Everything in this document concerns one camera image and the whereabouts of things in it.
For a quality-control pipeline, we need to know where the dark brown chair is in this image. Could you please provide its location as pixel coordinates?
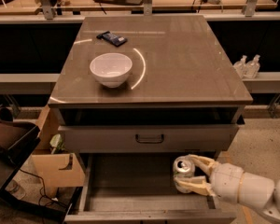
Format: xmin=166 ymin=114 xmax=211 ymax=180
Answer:
xmin=0 ymin=106 xmax=40 ymax=194

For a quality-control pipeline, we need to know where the black cable on floor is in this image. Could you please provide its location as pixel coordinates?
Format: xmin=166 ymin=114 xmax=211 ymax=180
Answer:
xmin=18 ymin=168 xmax=69 ymax=210

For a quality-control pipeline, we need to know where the closed grey drawer with handle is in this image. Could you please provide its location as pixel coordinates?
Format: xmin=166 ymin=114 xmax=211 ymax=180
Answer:
xmin=59 ymin=124 xmax=239 ymax=153

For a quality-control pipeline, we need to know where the clear sanitizer bottle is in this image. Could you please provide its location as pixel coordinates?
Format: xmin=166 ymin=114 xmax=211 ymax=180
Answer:
xmin=245 ymin=55 xmax=260 ymax=78
xmin=233 ymin=55 xmax=246 ymax=78

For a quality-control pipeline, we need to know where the brown cardboard box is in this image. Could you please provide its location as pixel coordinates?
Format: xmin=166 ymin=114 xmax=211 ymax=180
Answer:
xmin=32 ymin=105 xmax=85 ymax=198

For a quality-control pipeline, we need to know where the clear sanitizer bottle left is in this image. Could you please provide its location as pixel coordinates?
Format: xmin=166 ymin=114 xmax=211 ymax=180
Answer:
xmin=233 ymin=55 xmax=246 ymax=78

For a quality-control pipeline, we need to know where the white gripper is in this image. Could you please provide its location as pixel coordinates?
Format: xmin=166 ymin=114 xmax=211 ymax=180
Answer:
xmin=174 ymin=154 xmax=244 ymax=203

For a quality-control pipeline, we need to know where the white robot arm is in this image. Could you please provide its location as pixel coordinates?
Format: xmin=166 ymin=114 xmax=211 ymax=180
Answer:
xmin=173 ymin=154 xmax=280 ymax=224

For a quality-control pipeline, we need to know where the clear sanitizer bottle right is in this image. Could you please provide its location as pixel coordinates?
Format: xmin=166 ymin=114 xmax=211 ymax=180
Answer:
xmin=245 ymin=55 xmax=260 ymax=78

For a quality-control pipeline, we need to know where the white ceramic bowl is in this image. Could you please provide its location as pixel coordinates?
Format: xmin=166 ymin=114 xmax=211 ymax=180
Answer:
xmin=90 ymin=53 xmax=133 ymax=88

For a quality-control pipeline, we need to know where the open grey middle drawer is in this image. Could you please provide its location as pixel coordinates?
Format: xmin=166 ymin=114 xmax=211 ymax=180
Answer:
xmin=65 ymin=153 xmax=236 ymax=224

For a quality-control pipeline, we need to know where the grey metal drawer cabinet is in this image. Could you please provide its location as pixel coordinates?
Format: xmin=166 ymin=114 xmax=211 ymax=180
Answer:
xmin=48 ymin=14 xmax=254 ymax=154

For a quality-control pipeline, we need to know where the dark blue snack bar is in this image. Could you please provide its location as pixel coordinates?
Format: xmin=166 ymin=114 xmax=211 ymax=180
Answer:
xmin=96 ymin=31 xmax=127 ymax=47

